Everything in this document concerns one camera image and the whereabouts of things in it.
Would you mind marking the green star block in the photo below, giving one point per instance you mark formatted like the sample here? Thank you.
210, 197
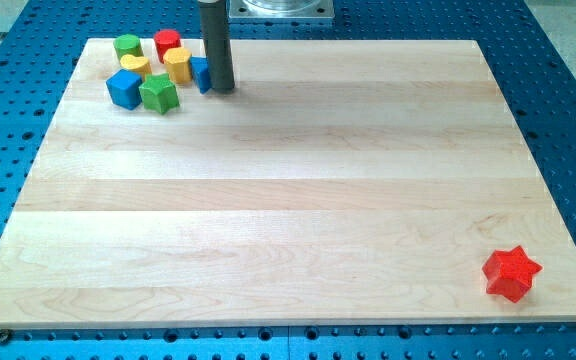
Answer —
159, 93

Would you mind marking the red star block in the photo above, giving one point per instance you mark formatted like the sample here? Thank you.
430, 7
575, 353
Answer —
510, 273

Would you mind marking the light wooden board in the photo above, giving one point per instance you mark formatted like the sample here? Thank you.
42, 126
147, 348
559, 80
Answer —
342, 182

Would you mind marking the blue block behind rod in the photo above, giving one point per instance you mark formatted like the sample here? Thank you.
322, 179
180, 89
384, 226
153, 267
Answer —
200, 74

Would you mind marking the yellow hexagon block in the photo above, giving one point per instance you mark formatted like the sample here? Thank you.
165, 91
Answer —
177, 64

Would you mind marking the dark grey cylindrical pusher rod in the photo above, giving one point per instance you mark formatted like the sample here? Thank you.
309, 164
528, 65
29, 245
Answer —
216, 38

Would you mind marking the red cylinder block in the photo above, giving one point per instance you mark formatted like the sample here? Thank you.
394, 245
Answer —
164, 40

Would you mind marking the yellow heart block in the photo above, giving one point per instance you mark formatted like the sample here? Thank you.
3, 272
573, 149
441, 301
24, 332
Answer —
137, 64

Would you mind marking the blue cube block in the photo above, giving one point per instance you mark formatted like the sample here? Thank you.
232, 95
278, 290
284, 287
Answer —
123, 88

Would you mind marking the green cylinder block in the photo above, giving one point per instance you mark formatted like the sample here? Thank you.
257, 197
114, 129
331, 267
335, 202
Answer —
127, 44

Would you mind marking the blue perforated metal table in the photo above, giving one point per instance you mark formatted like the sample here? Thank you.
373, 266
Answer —
40, 52

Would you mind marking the left front board clamp screw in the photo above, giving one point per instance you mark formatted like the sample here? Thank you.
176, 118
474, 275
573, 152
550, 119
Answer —
6, 336

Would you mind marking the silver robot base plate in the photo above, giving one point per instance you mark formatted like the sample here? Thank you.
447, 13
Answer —
281, 9

